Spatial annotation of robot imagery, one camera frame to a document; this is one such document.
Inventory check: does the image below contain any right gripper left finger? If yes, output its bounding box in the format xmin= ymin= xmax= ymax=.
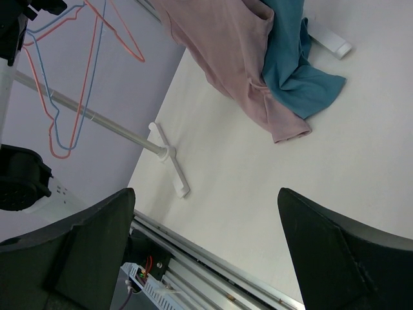
xmin=1 ymin=188 xmax=136 ymax=309

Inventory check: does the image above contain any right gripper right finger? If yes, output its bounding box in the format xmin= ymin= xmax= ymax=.
xmin=277 ymin=188 xmax=412 ymax=309

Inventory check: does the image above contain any blue hanger of striped top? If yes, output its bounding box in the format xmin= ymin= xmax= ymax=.
xmin=28 ymin=2 xmax=96 ymax=145

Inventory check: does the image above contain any mauve pink tank top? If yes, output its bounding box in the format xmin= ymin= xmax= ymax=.
xmin=151 ymin=1 xmax=312 ymax=143

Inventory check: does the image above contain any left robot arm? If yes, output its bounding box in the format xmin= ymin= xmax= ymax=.
xmin=2 ymin=20 xmax=99 ymax=216

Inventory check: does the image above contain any teal blue tank top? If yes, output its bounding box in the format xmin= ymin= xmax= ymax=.
xmin=262 ymin=0 xmax=346 ymax=119

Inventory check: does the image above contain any metal clothes rack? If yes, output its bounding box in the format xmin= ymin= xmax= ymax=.
xmin=12 ymin=0 xmax=353 ymax=198

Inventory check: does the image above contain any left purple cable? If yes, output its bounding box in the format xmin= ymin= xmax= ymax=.
xmin=117 ymin=284 xmax=136 ymax=310

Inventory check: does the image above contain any white slotted cable duct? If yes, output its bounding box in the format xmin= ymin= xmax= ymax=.
xmin=120 ymin=262 xmax=183 ymax=310

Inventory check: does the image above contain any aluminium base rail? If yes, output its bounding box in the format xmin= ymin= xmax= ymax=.
xmin=131 ymin=211 xmax=305 ymax=309

